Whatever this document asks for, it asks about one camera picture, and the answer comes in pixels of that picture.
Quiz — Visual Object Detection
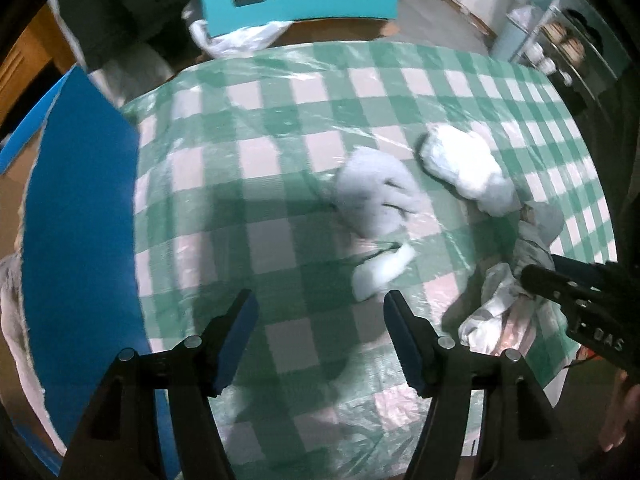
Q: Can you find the small white sock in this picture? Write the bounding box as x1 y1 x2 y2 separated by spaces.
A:
352 244 417 301

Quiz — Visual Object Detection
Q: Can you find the blue cardboard box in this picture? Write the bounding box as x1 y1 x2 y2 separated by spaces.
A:
0 65 181 480

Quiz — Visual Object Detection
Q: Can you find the light blue sock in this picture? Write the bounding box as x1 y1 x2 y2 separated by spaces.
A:
332 147 426 238

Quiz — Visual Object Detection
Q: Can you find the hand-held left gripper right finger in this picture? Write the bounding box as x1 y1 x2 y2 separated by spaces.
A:
382 290 581 480

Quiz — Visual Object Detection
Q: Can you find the white hanging garment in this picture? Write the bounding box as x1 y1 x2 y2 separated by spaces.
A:
100 45 172 107

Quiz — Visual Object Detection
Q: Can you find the light blue bin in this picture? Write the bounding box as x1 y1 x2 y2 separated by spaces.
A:
490 5 542 63

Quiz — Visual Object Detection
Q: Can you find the white plastic bag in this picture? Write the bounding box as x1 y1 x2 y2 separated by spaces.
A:
182 0 291 58

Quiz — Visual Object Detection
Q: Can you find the white and grey sock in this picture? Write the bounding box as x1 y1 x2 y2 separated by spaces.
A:
457 262 551 353

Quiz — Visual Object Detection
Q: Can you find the brown cardboard box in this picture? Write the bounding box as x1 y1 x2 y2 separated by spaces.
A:
280 5 401 45

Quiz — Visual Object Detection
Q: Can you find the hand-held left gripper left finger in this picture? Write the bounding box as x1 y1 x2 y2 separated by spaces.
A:
59 288 261 480

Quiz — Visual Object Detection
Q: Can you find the group of shoes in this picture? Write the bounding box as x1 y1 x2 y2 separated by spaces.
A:
530 10 592 81

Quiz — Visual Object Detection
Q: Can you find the metal shoe rack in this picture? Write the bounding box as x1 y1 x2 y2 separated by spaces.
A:
515 0 632 111

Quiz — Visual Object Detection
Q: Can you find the person's right hand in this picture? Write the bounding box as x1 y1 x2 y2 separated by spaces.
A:
597 370 640 453

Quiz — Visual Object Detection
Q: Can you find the wooden wardrobe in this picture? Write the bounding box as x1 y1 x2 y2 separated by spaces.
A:
0 10 76 136

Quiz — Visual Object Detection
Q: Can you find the green checkered tablecloth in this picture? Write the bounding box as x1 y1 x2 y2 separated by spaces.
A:
122 40 618 476

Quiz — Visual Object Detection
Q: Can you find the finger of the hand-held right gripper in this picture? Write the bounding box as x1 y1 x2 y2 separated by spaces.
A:
520 254 608 311

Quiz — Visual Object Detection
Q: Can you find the white sock ball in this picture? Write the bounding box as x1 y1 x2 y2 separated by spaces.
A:
417 124 521 216

